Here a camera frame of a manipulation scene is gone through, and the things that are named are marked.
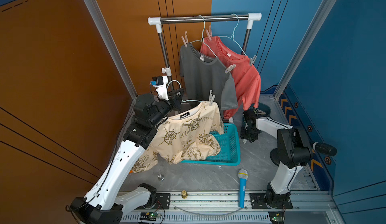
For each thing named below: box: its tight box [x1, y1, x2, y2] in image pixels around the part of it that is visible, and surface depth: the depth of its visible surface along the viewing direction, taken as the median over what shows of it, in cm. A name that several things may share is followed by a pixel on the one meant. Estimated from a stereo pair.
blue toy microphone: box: [237, 168, 249, 208], surface depth 79 cm
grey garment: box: [179, 42, 238, 120], surface depth 75 cm
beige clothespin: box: [180, 30, 189, 48], surface depth 79 cm
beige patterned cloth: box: [131, 100, 225, 173], surface depth 72 cm
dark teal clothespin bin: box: [249, 102, 271, 118], surface depth 110 cm
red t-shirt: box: [199, 36, 261, 119], surface depth 74 cm
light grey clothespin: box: [209, 89, 216, 106], surface depth 74 cm
